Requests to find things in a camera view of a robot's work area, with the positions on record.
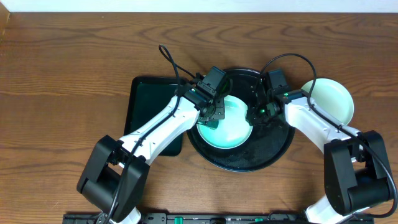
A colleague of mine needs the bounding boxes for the right black cable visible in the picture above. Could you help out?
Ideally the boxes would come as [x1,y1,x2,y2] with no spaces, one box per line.
[257,53,398,218]

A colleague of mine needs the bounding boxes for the green scrub sponge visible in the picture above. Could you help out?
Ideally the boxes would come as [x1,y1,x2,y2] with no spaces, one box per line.
[204,120,219,129]

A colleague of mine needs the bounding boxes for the round black tray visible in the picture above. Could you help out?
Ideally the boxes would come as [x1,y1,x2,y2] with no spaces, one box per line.
[187,68,295,172]

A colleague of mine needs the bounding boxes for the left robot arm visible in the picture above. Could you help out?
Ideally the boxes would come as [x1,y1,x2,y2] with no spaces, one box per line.
[76,81,230,223]

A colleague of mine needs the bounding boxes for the black cable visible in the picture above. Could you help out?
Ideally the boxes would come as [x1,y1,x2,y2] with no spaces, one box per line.
[257,53,398,218]
[102,44,200,224]

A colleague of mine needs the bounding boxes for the mint green plate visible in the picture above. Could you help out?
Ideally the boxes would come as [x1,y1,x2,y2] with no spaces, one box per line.
[197,95,253,149]
[311,78,354,124]

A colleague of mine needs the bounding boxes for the left black cable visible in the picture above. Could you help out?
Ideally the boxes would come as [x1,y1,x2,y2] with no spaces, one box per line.
[102,44,200,224]

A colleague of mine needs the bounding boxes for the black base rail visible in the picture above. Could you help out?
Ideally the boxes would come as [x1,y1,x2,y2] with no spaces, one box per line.
[62,213,309,224]

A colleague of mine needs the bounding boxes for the black rectangular tray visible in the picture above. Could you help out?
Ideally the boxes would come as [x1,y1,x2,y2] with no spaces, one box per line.
[123,75,190,157]

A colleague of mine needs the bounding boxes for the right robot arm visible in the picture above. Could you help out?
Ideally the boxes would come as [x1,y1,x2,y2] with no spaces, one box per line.
[246,88,397,223]

